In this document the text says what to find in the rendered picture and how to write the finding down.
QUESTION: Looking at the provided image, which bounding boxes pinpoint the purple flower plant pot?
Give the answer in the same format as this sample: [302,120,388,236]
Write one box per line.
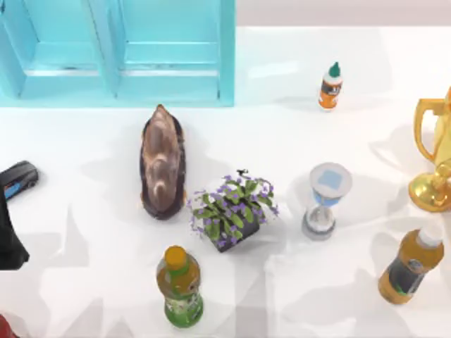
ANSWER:
[186,169,280,254]

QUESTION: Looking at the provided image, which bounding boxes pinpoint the grey blue hourglass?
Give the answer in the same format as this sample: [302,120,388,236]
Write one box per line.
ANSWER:
[301,162,354,241]

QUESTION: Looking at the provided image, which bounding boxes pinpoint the green bottle yellow cap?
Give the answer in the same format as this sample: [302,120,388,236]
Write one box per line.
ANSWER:
[156,246,204,329]

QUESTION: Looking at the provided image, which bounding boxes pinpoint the light blue rack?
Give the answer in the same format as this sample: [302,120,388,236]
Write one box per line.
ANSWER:
[0,0,236,108]

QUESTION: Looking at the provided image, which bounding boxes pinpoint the small orange glue bottle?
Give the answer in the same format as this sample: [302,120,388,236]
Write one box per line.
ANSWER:
[319,61,344,112]

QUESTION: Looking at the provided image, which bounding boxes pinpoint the black toy car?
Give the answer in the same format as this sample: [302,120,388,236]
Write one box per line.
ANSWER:
[0,160,39,203]

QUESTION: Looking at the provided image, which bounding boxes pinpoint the amber bottle white cap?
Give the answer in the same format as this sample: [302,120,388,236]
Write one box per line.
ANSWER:
[378,224,445,305]

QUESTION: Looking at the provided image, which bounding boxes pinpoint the gold trophy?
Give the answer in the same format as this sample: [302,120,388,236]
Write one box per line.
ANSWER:
[408,85,451,213]

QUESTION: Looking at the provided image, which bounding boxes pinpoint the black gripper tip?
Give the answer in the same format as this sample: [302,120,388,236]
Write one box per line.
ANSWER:
[0,182,30,271]

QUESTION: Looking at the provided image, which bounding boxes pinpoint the red object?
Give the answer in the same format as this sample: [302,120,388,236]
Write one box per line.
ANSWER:
[0,314,15,338]

